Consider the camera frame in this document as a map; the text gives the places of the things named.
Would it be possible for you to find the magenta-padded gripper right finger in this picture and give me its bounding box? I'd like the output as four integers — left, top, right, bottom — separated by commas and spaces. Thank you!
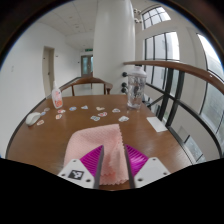
124, 143, 172, 190

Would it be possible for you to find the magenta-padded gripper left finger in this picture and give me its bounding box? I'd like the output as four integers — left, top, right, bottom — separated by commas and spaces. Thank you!
57, 145, 105, 190

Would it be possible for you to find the pink textured towel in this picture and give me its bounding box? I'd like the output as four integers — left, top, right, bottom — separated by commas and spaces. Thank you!
63, 123, 129, 186

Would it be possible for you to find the white paper card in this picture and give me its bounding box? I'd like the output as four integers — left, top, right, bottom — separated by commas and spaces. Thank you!
146, 116, 169, 133

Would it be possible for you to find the white computer mouse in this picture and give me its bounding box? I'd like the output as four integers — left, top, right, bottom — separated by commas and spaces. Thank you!
25, 111, 42, 127

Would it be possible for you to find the clear plastic drink bottle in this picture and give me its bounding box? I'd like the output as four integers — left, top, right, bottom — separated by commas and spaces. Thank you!
126, 65, 148, 110

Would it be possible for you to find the white bottle with pink label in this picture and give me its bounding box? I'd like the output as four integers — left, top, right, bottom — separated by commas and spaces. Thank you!
51, 80, 64, 110

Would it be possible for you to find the wooden armchair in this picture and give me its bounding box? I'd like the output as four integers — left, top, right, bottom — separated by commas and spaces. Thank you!
59, 76, 114, 98

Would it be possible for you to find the tall black-framed window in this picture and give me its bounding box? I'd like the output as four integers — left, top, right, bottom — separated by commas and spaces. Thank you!
143, 31, 181, 93
184, 33, 224, 161

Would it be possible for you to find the glazed double door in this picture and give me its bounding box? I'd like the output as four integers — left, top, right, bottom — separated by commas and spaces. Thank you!
80, 54, 95, 78

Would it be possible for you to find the beige single door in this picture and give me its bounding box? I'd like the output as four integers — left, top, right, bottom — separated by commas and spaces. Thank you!
41, 46, 56, 98

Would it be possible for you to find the wooden handrail with black balusters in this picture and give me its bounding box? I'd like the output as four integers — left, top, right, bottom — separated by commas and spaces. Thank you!
121, 59, 224, 164

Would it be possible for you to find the small grid-pane window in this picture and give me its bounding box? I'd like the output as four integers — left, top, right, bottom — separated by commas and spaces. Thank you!
141, 5, 172, 30

